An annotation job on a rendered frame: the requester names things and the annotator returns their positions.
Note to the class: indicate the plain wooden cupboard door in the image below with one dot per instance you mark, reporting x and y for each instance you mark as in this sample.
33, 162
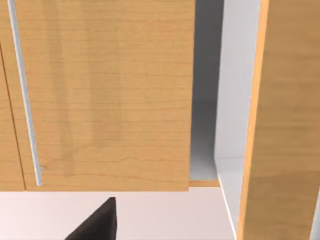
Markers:
8, 140

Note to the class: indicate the open wooden cupboard door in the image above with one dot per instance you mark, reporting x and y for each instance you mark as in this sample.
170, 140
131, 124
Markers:
282, 130

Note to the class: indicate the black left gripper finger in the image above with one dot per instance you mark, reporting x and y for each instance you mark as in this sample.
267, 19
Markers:
102, 222

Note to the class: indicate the wooden cupboard with white inside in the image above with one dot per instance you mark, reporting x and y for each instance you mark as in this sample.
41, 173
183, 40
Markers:
222, 105

